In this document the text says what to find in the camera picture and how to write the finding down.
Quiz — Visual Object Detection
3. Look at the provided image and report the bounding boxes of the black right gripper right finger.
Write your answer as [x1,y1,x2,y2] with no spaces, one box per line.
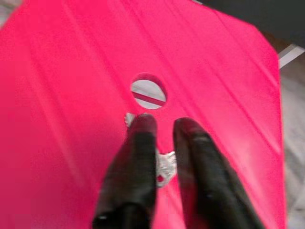
[173,117,266,229]

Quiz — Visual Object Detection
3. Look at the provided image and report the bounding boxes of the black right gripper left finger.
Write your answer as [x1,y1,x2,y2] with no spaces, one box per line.
[92,114,159,229]

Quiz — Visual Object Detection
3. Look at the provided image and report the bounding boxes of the red plastic stool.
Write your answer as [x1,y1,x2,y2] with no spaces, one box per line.
[0,0,286,229]

